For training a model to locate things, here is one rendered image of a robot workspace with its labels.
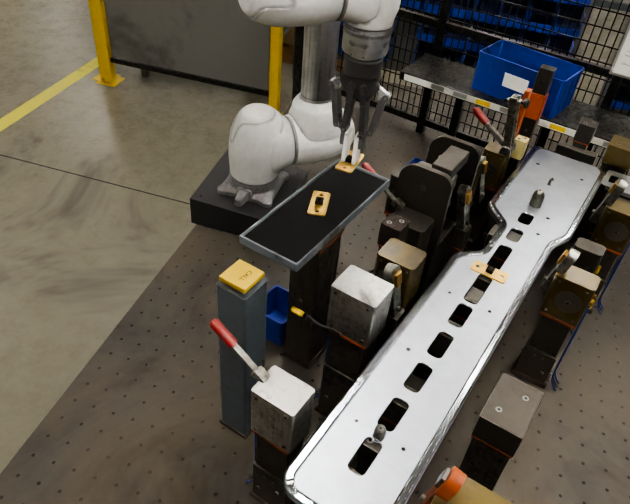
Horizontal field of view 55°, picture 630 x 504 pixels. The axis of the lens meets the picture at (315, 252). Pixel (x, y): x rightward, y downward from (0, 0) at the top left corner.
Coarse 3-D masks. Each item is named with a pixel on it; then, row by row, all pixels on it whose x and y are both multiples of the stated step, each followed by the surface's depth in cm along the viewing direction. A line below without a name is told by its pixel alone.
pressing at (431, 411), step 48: (528, 192) 166; (576, 192) 168; (528, 240) 150; (432, 288) 133; (528, 288) 137; (432, 336) 123; (480, 336) 124; (384, 384) 113; (432, 384) 114; (336, 432) 104; (432, 432) 106; (288, 480) 97; (336, 480) 98; (384, 480) 98
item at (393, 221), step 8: (392, 216) 136; (384, 224) 134; (392, 224) 134; (400, 224) 134; (408, 224) 135; (384, 232) 135; (392, 232) 134; (400, 232) 133; (384, 240) 136; (400, 240) 135
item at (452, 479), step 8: (448, 472) 90; (456, 472) 88; (440, 480) 89; (448, 480) 88; (456, 480) 88; (464, 480) 88; (432, 488) 95; (440, 488) 89; (448, 488) 88; (456, 488) 87; (424, 496) 96; (432, 496) 91; (440, 496) 90; (448, 496) 89
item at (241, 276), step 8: (240, 264) 111; (248, 264) 112; (224, 272) 109; (232, 272) 110; (240, 272) 110; (248, 272) 110; (256, 272) 110; (224, 280) 108; (232, 280) 108; (240, 280) 108; (248, 280) 108; (256, 280) 109; (240, 288) 107; (248, 288) 107
